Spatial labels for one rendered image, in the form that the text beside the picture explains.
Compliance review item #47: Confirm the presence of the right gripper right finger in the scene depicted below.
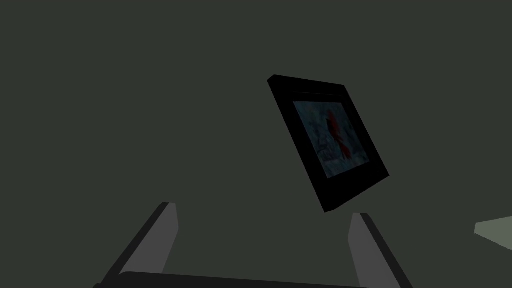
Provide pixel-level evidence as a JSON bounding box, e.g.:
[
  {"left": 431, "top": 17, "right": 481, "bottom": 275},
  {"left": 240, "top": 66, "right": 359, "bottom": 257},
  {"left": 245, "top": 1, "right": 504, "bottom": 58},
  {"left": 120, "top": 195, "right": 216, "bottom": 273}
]
[{"left": 347, "top": 212, "right": 414, "bottom": 288}]

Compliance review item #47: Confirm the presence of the black framed picture red bird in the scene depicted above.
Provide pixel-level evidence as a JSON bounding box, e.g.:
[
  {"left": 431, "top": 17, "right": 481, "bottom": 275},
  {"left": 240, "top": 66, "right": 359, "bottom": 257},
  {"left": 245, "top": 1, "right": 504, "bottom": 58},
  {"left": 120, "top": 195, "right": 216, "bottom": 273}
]
[{"left": 266, "top": 73, "right": 391, "bottom": 214}]

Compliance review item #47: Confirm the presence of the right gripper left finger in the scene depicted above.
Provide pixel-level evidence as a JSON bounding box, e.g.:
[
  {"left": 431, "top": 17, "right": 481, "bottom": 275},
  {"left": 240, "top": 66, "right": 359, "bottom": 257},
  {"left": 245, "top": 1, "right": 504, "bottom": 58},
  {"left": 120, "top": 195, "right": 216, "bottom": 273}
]
[{"left": 104, "top": 201, "right": 180, "bottom": 277}]

